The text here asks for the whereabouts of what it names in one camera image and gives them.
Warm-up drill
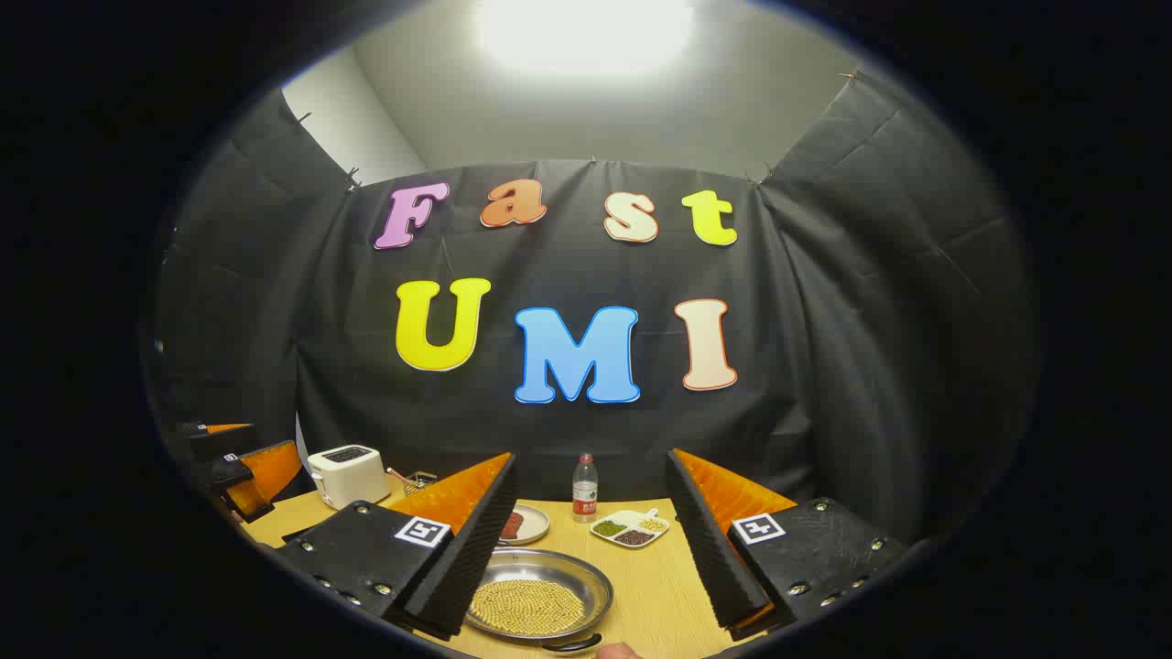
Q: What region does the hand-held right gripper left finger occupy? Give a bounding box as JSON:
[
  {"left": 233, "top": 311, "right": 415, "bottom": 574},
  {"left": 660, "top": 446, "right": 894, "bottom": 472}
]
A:
[{"left": 273, "top": 451, "right": 518, "bottom": 642}]

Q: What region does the black backdrop cloth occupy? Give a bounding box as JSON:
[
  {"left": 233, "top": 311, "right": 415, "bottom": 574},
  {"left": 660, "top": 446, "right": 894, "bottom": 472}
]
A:
[{"left": 151, "top": 73, "right": 1040, "bottom": 550}]

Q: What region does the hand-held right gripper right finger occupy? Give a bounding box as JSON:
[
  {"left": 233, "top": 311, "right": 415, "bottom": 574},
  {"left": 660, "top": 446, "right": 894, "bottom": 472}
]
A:
[{"left": 664, "top": 448, "right": 912, "bottom": 642}]

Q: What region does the soybeans heap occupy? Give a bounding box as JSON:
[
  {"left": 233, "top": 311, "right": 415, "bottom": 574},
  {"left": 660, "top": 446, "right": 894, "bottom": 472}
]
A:
[{"left": 472, "top": 579, "right": 587, "bottom": 637}]

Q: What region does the white divided dish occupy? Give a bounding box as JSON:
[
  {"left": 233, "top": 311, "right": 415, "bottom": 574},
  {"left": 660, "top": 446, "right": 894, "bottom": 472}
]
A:
[{"left": 589, "top": 509, "right": 671, "bottom": 549}]

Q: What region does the stainless steel pot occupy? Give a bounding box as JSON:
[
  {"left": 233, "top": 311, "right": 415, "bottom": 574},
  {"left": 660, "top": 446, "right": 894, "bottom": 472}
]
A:
[{"left": 464, "top": 546, "right": 614, "bottom": 654}]

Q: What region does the round white plate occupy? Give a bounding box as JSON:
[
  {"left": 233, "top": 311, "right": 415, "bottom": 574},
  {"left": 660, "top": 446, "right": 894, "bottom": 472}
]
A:
[{"left": 499, "top": 503, "right": 551, "bottom": 546}]

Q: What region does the white toaster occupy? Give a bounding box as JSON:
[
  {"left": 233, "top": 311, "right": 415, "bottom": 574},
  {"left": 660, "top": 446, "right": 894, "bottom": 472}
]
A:
[{"left": 307, "top": 445, "right": 393, "bottom": 511}]

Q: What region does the clear plastic water bottle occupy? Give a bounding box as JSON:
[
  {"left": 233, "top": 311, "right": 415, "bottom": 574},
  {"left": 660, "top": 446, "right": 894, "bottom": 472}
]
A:
[{"left": 572, "top": 453, "right": 599, "bottom": 524}]

